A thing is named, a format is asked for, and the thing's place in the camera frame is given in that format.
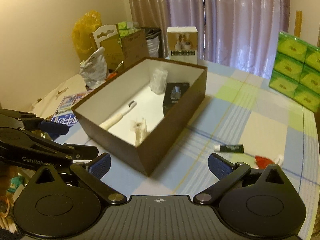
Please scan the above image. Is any red candy wrapper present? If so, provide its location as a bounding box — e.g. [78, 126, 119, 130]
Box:
[255, 155, 274, 169]

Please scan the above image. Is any operator hand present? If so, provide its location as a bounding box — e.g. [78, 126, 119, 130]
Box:
[0, 162, 18, 218]

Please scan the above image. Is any black green cream tube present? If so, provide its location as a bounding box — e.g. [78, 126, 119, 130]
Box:
[213, 145, 244, 153]

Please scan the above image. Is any white toothbrush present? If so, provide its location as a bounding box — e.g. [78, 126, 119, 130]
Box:
[99, 100, 137, 131]

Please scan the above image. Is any blue printed flyer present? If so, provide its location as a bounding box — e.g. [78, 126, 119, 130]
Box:
[51, 90, 91, 127]

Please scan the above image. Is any checkered tablecloth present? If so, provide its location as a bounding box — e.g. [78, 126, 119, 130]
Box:
[53, 60, 320, 240]

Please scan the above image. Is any clear plastic clip packet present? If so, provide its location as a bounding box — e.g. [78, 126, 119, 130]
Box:
[130, 118, 148, 147]

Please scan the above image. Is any brown cardboard storage box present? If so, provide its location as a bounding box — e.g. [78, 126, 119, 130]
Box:
[72, 57, 208, 176]

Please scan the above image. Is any silver foil bag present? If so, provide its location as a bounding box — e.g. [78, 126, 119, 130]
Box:
[79, 47, 108, 89]

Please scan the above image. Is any yellow plastic bag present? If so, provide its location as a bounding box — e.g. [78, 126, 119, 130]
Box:
[72, 10, 102, 61]

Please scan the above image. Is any black razor product box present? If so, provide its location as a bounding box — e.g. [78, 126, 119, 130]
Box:
[162, 82, 190, 115]

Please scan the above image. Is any clear floss pick container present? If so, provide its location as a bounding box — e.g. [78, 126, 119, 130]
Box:
[149, 68, 168, 95]

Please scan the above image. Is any brown cardboard boxes pile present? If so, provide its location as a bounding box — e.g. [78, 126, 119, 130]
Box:
[91, 24, 149, 72]

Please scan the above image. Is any green tissue pack stack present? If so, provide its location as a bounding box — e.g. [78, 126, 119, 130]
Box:
[269, 31, 319, 113]

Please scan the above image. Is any white product carton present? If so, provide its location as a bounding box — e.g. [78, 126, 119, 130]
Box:
[167, 27, 198, 64]

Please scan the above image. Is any purple curtain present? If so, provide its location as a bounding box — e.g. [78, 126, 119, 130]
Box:
[129, 0, 290, 79]

